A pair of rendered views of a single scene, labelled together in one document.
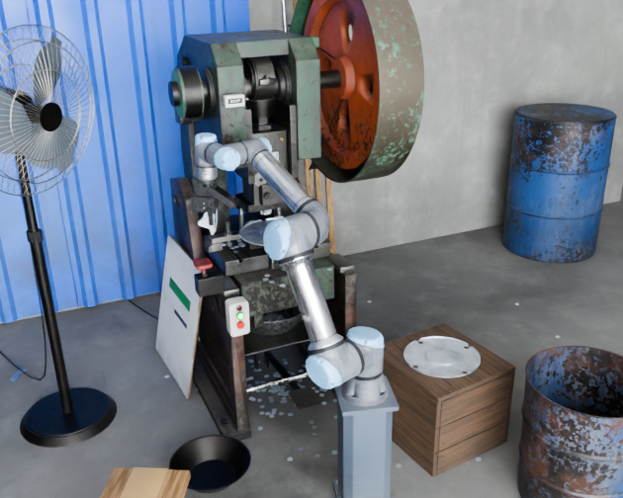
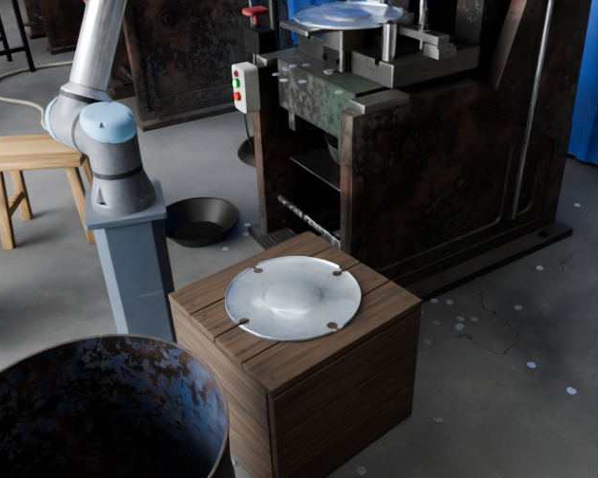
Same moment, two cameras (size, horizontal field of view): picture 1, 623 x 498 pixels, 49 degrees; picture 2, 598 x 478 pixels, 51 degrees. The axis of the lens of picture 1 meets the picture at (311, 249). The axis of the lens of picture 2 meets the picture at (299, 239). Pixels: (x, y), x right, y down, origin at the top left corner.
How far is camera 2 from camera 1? 2.71 m
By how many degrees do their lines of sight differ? 72
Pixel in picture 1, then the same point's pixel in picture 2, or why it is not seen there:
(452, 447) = not seen: hidden behind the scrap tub
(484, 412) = (233, 403)
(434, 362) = (270, 286)
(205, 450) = (228, 218)
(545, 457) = (56, 454)
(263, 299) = (293, 94)
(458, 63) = not seen: outside the picture
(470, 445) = not seen: hidden behind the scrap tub
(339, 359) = (57, 109)
